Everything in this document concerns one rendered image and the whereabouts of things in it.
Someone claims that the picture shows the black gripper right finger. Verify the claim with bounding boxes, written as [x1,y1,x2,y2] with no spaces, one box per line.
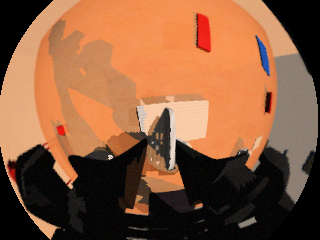
[175,139,249,205]

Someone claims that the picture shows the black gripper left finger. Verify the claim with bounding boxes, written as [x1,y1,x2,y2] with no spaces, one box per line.
[68,137,147,209]

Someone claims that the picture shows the blue flat rectangular plate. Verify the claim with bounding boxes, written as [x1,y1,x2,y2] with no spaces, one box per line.
[255,36,271,77]

